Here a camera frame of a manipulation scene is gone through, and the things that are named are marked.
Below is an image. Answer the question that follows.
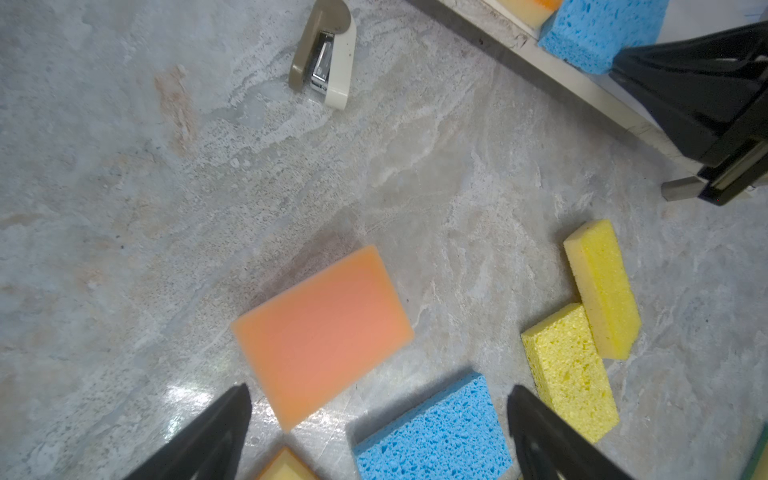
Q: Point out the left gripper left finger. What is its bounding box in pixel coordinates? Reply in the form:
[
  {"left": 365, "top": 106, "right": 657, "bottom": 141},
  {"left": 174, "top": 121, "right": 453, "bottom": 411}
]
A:
[{"left": 128, "top": 384, "right": 252, "bottom": 479}]

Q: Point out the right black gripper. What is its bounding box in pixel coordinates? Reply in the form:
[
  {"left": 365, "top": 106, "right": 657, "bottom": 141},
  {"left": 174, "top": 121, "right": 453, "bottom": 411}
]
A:
[{"left": 609, "top": 22, "right": 767, "bottom": 206}]

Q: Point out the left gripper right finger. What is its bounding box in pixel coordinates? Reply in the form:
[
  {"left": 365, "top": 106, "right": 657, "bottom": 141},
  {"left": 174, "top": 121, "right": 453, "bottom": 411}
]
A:
[{"left": 507, "top": 384, "right": 630, "bottom": 480}]

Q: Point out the blue sponge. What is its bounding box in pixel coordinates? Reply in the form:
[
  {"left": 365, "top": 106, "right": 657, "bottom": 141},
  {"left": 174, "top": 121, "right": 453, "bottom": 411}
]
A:
[
  {"left": 353, "top": 371, "right": 513, "bottom": 479},
  {"left": 538, "top": 0, "right": 669, "bottom": 75}
]

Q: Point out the white two-tier shelf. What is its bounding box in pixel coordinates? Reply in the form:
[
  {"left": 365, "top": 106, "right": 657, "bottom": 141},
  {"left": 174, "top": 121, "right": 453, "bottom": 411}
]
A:
[{"left": 440, "top": 1, "right": 767, "bottom": 201}]

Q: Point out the yellow orange sponge bottom left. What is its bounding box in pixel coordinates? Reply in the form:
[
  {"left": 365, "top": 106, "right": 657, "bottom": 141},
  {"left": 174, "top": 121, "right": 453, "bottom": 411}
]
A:
[{"left": 257, "top": 447, "right": 319, "bottom": 480}]

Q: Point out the peach pink sponge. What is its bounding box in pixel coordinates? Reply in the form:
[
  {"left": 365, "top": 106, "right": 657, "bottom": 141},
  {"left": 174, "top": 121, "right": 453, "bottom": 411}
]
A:
[{"left": 231, "top": 245, "right": 414, "bottom": 431}]

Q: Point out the small cream stapler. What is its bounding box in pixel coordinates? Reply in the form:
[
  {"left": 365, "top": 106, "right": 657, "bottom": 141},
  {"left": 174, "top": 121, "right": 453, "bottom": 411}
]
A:
[{"left": 288, "top": 0, "right": 357, "bottom": 110}]

